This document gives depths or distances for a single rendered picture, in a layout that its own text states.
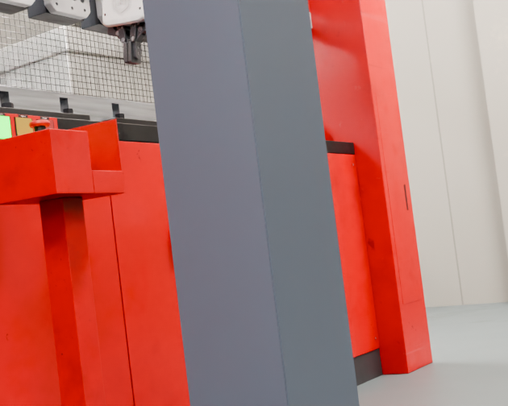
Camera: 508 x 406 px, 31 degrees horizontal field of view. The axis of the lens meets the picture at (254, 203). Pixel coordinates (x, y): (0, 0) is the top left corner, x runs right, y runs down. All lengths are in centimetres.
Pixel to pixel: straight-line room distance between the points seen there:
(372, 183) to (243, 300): 221
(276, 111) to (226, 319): 30
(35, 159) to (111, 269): 58
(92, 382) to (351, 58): 205
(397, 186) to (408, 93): 283
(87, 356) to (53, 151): 40
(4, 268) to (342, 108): 185
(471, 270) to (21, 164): 468
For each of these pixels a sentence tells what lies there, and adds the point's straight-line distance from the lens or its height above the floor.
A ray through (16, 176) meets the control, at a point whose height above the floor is 70.
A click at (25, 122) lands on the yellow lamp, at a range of 190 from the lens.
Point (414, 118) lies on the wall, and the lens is 631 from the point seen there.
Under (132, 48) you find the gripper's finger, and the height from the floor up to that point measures 92.
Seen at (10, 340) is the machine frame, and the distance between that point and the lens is 200.
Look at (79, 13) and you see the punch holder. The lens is 249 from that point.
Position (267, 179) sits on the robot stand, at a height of 61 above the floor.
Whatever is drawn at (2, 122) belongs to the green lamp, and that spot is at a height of 82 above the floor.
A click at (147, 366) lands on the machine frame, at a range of 233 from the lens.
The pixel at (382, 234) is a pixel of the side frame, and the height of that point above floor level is 52.
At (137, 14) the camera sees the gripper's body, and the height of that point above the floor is 98.
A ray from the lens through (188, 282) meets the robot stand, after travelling 135.
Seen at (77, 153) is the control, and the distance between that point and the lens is 176.
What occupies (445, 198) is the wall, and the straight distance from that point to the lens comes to 620.
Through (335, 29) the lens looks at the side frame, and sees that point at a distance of 358.
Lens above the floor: 51
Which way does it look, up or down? 3 degrees up
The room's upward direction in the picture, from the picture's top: 7 degrees counter-clockwise
